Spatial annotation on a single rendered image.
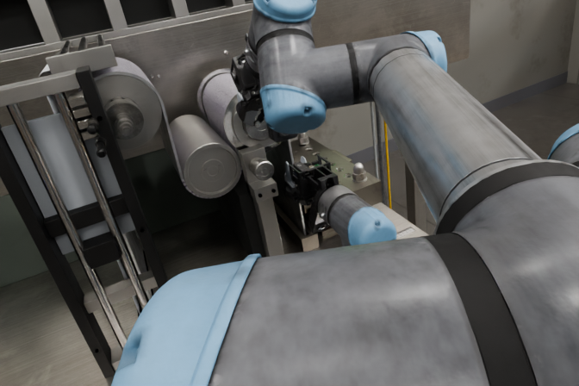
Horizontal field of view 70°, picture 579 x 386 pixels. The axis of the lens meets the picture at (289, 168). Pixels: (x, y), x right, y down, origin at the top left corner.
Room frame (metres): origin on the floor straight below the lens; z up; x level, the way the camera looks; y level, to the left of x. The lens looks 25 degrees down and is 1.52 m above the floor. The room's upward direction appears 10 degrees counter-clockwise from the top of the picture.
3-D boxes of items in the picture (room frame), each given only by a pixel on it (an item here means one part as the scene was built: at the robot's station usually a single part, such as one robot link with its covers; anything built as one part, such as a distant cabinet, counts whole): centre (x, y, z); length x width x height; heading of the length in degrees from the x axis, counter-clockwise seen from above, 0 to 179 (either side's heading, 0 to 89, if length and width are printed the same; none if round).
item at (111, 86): (0.87, 0.32, 1.33); 0.25 x 0.14 x 0.14; 20
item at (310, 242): (0.96, 0.03, 0.92); 0.28 x 0.04 x 0.04; 20
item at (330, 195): (0.66, -0.08, 1.11); 0.08 x 0.05 x 0.08; 110
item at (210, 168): (0.90, 0.20, 1.17); 0.26 x 0.12 x 0.12; 20
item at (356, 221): (0.59, -0.10, 1.11); 0.11 x 0.08 x 0.09; 20
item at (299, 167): (0.74, -0.05, 1.12); 0.12 x 0.08 x 0.09; 20
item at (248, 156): (0.78, 0.06, 1.05); 0.06 x 0.05 x 0.31; 20
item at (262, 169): (0.74, 0.05, 1.18); 0.04 x 0.02 x 0.04; 110
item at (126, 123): (0.66, 0.25, 1.33); 0.06 x 0.03 x 0.03; 20
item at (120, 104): (0.72, 0.27, 1.33); 0.06 x 0.06 x 0.06; 20
